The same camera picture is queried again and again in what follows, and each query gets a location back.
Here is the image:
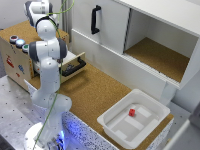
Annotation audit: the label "pink block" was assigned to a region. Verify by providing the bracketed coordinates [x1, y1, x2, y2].
[128, 108, 137, 118]

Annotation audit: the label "wooden drawer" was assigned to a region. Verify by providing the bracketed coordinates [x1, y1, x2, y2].
[33, 50, 87, 80]

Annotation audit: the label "white sliding door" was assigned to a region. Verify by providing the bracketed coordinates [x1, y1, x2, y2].
[72, 0, 131, 56]

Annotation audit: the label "white plastic box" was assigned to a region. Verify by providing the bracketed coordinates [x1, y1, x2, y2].
[96, 88, 172, 150]

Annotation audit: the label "white cabinet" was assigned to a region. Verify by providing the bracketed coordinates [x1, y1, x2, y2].
[68, 0, 200, 108]

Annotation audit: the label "green button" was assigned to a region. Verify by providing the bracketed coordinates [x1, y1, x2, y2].
[21, 43, 31, 54]

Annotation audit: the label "wooden drawer box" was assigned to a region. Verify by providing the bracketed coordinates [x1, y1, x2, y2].
[0, 20, 71, 93]

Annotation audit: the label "blue button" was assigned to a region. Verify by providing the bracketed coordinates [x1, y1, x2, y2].
[15, 38, 27, 49]

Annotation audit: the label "red button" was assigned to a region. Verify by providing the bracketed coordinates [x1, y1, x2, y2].
[9, 34, 19, 44]

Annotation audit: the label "black drawer handle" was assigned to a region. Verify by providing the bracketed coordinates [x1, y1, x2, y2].
[61, 56, 87, 78]

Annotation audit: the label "green cable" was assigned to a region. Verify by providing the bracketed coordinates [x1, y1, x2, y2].
[32, 0, 76, 150]

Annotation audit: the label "black door handle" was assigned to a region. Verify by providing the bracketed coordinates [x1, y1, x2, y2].
[90, 4, 102, 36]

